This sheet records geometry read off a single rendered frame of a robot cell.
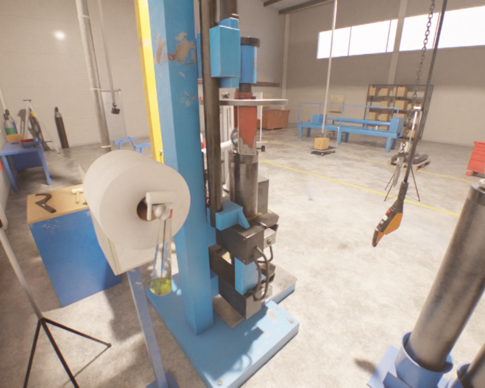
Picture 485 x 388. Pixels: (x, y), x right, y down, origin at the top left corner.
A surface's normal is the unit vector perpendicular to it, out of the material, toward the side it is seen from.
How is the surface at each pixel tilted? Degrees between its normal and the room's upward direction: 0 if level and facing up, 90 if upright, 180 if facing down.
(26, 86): 90
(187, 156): 90
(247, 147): 90
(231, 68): 90
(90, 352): 0
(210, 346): 0
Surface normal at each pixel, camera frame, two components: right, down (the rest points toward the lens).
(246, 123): 0.11, 0.38
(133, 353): 0.00, -0.92
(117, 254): 0.65, 0.29
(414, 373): -0.80, 0.23
